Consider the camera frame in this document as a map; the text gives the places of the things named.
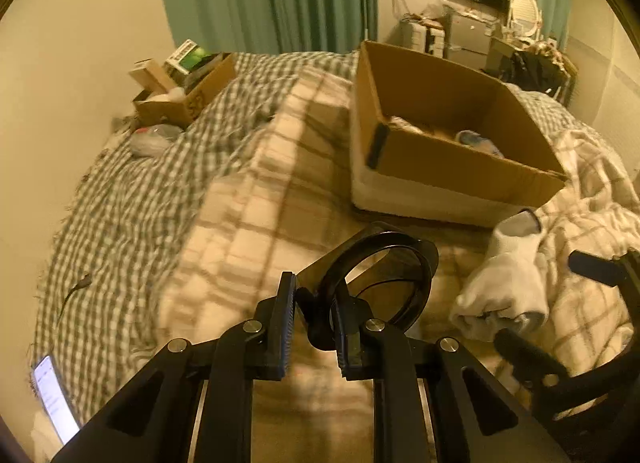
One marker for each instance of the green checked blanket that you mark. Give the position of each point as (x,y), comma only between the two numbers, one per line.
(135,223)

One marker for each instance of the grey cabinet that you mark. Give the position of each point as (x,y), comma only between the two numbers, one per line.
(470,38)

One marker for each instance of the beige plaid blanket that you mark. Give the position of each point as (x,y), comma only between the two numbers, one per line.
(280,183)

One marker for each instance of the smartphone with lit screen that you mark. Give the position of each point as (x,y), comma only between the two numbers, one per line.
(54,398)

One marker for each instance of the small cardboard box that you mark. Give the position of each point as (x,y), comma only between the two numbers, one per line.
(195,93)

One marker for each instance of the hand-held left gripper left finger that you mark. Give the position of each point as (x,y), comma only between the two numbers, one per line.
(287,328)

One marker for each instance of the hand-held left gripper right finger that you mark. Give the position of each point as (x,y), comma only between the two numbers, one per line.
(345,340)

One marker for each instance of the white oval mirror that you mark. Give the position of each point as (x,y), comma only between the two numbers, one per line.
(526,10)

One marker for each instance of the large cardboard box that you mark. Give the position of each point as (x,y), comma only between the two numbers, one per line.
(450,98)

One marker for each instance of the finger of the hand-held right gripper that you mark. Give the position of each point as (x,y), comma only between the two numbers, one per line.
(525,350)
(597,267)

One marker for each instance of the cluttered dressing table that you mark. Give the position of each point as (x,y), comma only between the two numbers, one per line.
(542,60)

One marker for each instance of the green and white carton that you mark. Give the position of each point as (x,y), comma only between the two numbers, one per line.
(187,57)

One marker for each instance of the clear plastic bag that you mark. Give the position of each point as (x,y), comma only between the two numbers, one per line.
(152,140)

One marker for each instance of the white drawer unit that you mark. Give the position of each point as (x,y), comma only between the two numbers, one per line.
(420,38)

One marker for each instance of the white sock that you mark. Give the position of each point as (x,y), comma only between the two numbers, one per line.
(505,273)

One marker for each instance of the blue and white packet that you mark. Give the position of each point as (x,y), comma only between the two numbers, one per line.
(477,142)

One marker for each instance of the small brown carton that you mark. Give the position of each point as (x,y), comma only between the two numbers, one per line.
(150,75)

